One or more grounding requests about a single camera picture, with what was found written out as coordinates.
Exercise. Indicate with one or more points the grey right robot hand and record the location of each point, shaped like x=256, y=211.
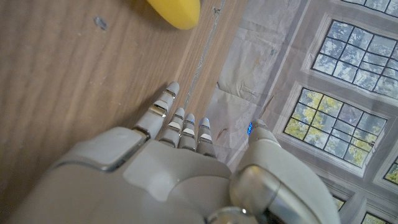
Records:
x=155, y=186

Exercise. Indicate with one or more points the yellow toy banana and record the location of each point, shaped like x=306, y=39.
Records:
x=178, y=12

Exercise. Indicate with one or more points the printed window backdrop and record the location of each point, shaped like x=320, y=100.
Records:
x=311, y=93

